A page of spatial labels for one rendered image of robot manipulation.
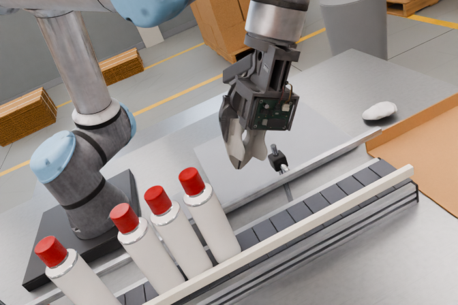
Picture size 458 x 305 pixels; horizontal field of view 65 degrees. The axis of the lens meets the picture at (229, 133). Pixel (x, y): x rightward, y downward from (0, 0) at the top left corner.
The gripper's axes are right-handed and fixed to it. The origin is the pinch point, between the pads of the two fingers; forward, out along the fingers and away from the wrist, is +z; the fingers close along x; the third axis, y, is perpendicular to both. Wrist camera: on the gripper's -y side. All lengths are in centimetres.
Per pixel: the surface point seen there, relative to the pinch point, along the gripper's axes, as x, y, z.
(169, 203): -10.7, 1.4, 7.0
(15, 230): -41, -50, 53
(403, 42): 224, -191, -3
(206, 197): -5.0, 2.3, 5.5
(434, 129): 52, -8, -3
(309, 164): 16.2, -2.4, 2.5
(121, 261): -16.6, -2.6, 21.9
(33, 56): -95, -535, 132
